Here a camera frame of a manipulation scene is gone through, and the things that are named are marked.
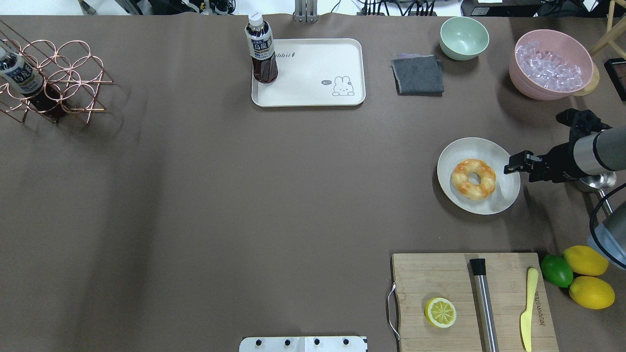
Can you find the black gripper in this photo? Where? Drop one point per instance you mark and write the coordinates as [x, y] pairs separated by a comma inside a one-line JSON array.
[[562, 160]]

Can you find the white plate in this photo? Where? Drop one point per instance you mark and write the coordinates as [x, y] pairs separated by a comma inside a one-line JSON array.
[[506, 186]]

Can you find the glazed donut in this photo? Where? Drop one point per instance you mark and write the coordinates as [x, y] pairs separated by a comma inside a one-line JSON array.
[[474, 179]]

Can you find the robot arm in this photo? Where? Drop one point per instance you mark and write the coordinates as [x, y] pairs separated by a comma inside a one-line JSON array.
[[592, 155]]

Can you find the white rabbit tray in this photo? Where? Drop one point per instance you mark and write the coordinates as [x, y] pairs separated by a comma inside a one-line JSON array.
[[314, 73]]

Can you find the tea bottle on tray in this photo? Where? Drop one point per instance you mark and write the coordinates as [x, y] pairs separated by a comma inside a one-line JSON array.
[[259, 38]]

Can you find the metal scoop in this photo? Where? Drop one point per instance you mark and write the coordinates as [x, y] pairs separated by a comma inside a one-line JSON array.
[[604, 185]]

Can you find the ice cubes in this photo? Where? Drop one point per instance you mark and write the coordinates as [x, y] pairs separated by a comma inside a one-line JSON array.
[[547, 68]]

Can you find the pink bowl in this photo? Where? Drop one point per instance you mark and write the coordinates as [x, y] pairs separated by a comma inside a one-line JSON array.
[[553, 40]]

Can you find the wooden coaster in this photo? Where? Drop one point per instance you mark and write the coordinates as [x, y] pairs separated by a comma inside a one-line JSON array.
[[592, 85]]

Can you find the green lime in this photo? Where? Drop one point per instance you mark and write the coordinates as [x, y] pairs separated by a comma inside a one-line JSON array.
[[556, 270]]

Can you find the yellow plastic knife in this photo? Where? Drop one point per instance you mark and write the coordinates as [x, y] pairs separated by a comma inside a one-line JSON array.
[[525, 319]]

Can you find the upper yellow lemon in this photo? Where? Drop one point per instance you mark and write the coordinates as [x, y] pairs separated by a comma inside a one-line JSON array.
[[585, 261]]

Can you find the yellow lemon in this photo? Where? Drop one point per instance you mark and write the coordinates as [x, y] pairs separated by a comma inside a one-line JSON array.
[[591, 292], [585, 261]]

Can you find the dark framed box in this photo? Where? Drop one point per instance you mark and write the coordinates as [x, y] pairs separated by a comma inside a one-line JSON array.
[[616, 69]]

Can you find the grey folded cloth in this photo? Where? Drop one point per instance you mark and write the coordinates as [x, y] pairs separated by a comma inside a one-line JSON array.
[[417, 74]]

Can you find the green bowl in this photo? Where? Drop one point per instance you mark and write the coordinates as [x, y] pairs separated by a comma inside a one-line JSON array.
[[463, 38]]

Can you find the lower yellow lemon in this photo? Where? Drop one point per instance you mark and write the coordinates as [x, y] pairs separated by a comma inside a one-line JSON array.
[[591, 292]]

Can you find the wooden cutting board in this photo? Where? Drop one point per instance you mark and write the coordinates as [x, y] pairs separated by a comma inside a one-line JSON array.
[[419, 277]]

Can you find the wooden chair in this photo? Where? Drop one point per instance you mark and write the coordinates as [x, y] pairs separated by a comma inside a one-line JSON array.
[[613, 31]]

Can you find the lemon half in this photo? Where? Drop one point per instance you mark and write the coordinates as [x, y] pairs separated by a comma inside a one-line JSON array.
[[441, 312]]

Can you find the steel muddler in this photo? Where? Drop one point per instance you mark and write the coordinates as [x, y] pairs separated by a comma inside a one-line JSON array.
[[479, 273]]

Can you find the tea bottle in rack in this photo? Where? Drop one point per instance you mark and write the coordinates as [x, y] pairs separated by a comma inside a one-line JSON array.
[[30, 83]]

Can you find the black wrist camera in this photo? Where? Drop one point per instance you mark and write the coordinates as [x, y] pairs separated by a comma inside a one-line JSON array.
[[581, 122]]

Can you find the aluminium post bracket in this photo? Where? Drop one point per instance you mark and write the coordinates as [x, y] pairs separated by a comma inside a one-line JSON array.
[[305, 11]]

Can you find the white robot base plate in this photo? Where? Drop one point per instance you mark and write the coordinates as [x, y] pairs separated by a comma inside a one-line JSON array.
[[304, 344]]

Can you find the copper wire bottle rack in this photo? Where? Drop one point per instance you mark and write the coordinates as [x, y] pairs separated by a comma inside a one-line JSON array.
[[71, 68]]

